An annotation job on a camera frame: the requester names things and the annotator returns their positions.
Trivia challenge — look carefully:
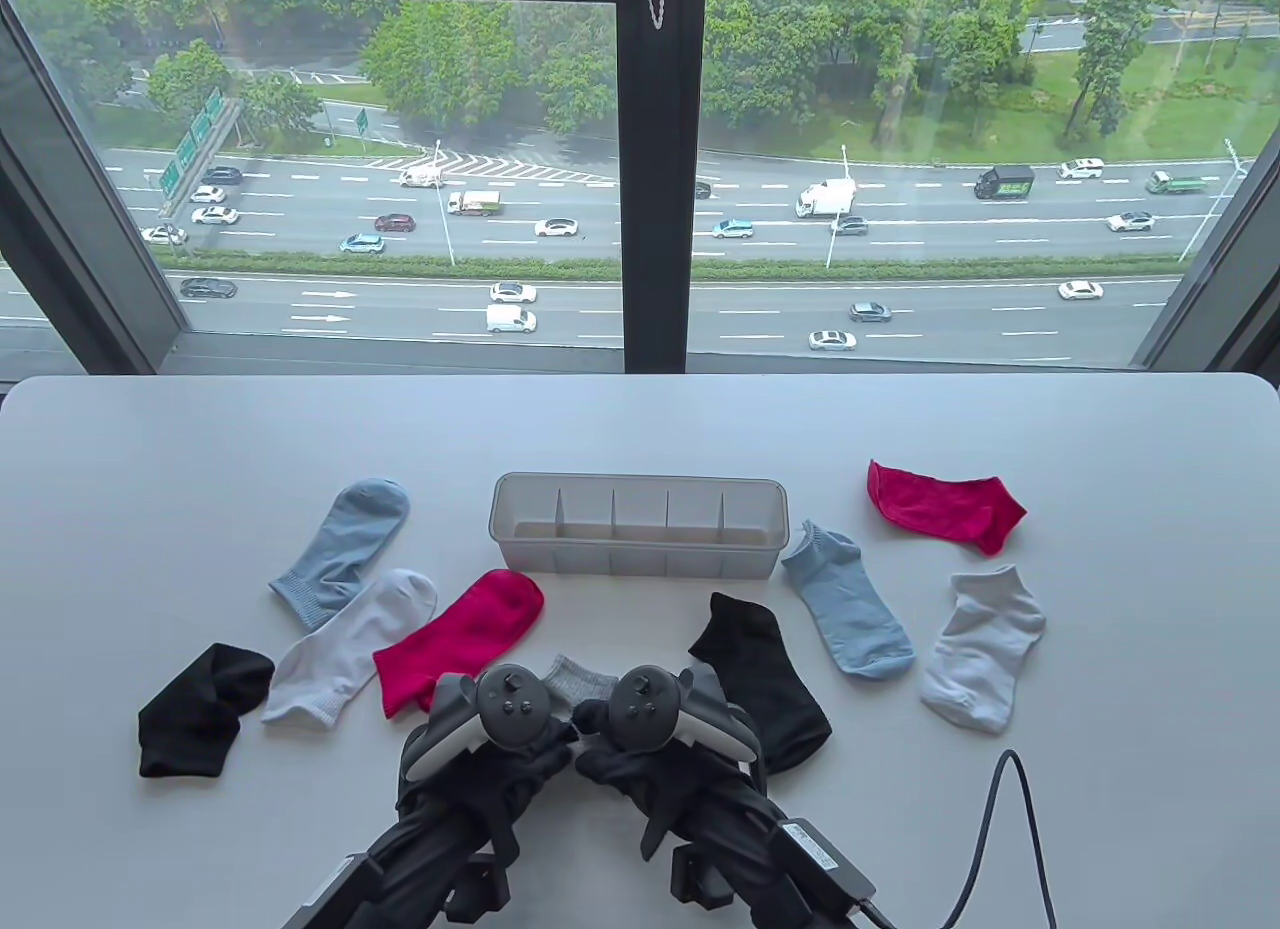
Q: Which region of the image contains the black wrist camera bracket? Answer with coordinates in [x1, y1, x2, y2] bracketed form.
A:
[445, 849, 511, 920]
[672, 841, 741, 910]

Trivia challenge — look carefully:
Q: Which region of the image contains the short white sock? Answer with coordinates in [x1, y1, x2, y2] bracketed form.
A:
[919, 565, 1047, 736]

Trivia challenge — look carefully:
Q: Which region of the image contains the translucent divided organizer box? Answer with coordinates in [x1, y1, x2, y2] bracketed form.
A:
[488, 472, 790, 581]

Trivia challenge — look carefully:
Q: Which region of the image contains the long red sock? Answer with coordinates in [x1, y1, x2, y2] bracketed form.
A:
[373, 568, 546, 719]

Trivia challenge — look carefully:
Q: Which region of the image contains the person's left forearm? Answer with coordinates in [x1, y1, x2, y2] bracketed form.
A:
[280, 799, 521, 929]

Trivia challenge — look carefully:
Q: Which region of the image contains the black window frame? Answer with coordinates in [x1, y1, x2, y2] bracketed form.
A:
[0, 0, 1280, 380]

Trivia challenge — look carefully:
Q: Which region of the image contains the person's right hand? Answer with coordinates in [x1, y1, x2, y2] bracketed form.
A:
[572, 697, 776, 850]

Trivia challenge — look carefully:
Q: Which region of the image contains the short light blue sock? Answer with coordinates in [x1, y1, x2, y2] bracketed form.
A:
[781, 519, 917, 681]

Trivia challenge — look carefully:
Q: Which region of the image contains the person's left hand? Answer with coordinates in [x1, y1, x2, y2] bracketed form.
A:
[397, 674, 581, 840]

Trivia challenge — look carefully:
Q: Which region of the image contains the long light blue sock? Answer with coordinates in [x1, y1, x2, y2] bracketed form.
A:
[268, 478, 412, 631]

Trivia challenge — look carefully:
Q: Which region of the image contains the black labelled adapter box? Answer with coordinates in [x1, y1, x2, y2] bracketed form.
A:
[778, 817, 873, 910]

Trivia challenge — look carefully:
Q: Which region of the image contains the short red sock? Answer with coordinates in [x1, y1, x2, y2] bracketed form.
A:
[866, 459, 1028, 556]

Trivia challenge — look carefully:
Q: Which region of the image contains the grey sock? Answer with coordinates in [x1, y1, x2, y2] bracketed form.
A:
[540, 654, 621, 715]

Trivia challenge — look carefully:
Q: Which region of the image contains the thick black cable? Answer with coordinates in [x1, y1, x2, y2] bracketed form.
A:
[850, 749, 1059, 929]

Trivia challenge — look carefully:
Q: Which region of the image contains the grey and white controller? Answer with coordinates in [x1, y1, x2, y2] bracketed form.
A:
[608, 665, 761, 765]
[404, 663, 553, 782]

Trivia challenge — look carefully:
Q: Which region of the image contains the black sock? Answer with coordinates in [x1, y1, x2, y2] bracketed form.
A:
[137, 643, 276, 779]
[688, 591, 834, 776]

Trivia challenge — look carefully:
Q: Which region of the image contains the person's right forearm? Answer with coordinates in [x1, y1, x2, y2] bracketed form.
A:
[660, 779, 871, 929]

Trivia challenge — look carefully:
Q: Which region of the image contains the long white sock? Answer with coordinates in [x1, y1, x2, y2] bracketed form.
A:
[261, 568, 439, 728]

